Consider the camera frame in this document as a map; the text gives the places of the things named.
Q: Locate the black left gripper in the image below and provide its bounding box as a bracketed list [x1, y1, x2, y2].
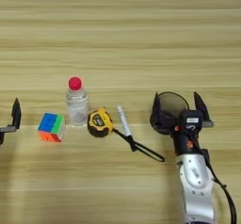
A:
[0, 97, 23, 146]

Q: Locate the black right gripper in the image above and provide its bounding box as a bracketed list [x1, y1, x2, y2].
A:
[152, 91, 216, 156]

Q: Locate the colourful puzzle cube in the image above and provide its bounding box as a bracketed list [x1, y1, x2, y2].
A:
[37, 112, 66, 143]

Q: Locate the white marker pen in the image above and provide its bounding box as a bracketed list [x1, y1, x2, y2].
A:
[116, 105, 134, 137]

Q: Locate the clear bottle with red cap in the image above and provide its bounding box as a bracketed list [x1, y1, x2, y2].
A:
[65, 76, 90, 128]

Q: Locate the black mesh pen cup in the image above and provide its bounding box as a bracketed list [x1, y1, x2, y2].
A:
[149, 90, 190, 136]

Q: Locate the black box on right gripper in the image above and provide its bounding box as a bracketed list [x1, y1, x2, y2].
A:
[179, 109, 204, 131]

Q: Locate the yellow black tape measure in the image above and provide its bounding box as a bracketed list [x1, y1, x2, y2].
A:
[87, 106, 166, 163]

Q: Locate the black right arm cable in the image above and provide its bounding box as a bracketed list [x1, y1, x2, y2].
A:
[201, 148, 238, 224]

